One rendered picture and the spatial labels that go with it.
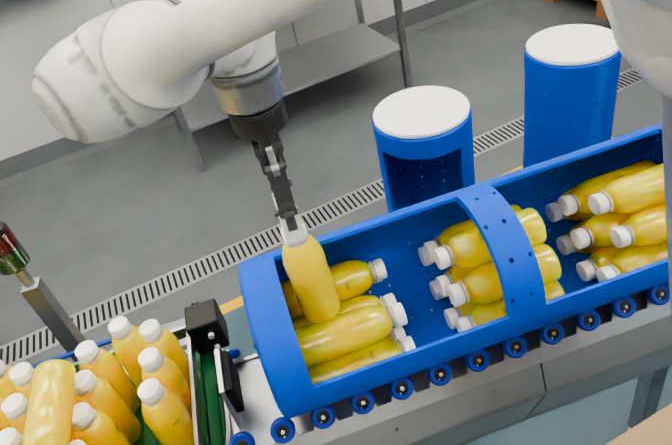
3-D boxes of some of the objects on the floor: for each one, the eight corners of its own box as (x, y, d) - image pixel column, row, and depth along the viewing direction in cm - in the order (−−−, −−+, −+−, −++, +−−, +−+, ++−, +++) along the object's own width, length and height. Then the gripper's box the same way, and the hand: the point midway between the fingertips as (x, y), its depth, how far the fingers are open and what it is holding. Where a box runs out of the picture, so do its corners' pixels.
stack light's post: (204, 510, 190) (37, 287, 123) (192, 514, 189) (19, 293, 123) (203, 498, 193) (40, 275, 127) (191, 502, 192) (22, 280, 126)
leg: (652, 439, 180) (688, 310, 142) (635, 445, 180) (668, 317, 142) (639, 423, 185) (671, 294, 147) (623, 429, 184) (651, 301, 146)
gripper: (294, 122, 68) (330, 261, 83) (270, 69, 82) (305, 196, 96) (233, 140, 67) (281, 277, 82) (219, 83, 81) (262, 210, 95)
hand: (289, 217), depth 87 cm, fingers closed on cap, 4 cm apart
